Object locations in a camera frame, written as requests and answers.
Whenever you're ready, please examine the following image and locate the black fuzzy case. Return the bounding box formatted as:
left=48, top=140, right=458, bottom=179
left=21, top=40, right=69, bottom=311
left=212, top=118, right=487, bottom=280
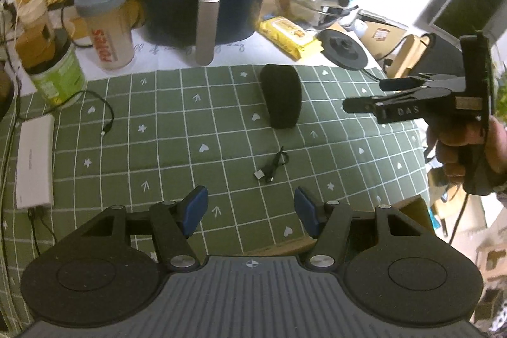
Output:
left=259, top=63, right=303, bottom=130

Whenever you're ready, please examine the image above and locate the black kettle base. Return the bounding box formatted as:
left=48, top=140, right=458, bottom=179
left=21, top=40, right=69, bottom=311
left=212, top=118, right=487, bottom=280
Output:
left=319, top=28, right=368, bottom=70

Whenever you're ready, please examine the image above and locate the black power bank cable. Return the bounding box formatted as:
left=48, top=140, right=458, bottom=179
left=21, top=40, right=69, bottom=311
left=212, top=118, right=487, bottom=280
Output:
left=28, top=205, right=54, bottom=257

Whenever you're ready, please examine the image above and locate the green labelled canister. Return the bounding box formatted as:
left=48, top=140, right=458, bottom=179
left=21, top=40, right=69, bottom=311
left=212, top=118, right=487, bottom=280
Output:
left=26, top=41, right=86, bottom=107

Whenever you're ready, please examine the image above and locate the glass bowl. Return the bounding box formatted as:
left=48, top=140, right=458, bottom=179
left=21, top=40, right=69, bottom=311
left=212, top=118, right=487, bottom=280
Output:
left=273, top=0, right=359, bottom=32

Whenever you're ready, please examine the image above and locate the brown jar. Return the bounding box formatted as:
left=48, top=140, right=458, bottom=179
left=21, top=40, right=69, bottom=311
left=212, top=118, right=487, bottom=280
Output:
left=18, top=25, right=56, bottom=69

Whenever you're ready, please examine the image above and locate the small labelled cardboard box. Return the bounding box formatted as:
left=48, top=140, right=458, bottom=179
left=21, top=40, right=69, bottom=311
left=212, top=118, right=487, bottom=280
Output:
left=358, top=9, right=408, bottom=59

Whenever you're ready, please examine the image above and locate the short black USB cable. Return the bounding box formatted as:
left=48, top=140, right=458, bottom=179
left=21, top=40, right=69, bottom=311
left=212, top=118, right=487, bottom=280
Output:
left=253, top=146, right=289, bottom=183

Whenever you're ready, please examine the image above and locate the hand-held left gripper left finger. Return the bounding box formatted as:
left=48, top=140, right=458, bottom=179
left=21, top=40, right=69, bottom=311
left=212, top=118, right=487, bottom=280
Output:
left=73, top=185, right=209, bottom=271

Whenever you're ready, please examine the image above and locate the black charging cable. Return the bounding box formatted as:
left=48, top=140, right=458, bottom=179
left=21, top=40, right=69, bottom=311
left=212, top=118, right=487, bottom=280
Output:
left=55, top=89, right=115, bottom=137

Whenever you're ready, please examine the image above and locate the white power bank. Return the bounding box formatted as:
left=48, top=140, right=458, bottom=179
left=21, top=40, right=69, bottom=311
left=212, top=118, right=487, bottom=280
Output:
left=16, top=114, right=55, bottom=210

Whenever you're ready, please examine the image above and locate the green checkered tablecloth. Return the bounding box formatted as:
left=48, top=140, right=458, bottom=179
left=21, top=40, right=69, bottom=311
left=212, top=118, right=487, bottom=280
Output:
left=0, top=63, right=432, bottom=323

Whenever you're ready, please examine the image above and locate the person's right hand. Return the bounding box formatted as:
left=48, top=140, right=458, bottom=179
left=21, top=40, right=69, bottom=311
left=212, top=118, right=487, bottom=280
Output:
left=426, top=116, right=507, bottom=196

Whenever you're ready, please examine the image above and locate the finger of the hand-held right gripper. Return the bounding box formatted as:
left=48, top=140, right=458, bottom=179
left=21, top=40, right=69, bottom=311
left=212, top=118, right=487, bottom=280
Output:
left=379, top=73, right=462, bottom=93
left=343, top=96, right=382, bottom=115

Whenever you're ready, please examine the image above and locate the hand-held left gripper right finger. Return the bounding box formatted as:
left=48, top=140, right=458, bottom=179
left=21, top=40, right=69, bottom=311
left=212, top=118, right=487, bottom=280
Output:
left=294, top=185, right=430, bottom=271

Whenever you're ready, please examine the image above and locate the yellow wet wipes pack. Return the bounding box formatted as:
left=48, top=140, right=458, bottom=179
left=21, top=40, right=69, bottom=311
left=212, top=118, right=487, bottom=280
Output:
left=257, top=15, right=319, bottom=59

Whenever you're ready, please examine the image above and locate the grey lidded shaker bottle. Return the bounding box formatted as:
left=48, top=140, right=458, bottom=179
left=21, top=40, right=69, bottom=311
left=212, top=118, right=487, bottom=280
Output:
left=74, top=0, right=135, bottom=71

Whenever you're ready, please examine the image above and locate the wooden chair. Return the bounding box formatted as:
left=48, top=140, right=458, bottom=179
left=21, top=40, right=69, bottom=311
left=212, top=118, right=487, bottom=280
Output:
left=386, top=33, right=436, bottom=79

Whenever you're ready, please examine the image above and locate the small white bottle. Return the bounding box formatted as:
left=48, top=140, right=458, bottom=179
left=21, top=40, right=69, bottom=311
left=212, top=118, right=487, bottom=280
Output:
left=352, top=19, right=369, bottom=40

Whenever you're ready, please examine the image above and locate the black kettle base cord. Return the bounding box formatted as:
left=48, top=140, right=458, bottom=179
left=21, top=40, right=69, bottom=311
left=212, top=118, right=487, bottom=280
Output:
left=358, top=67, right=387, bottom=83

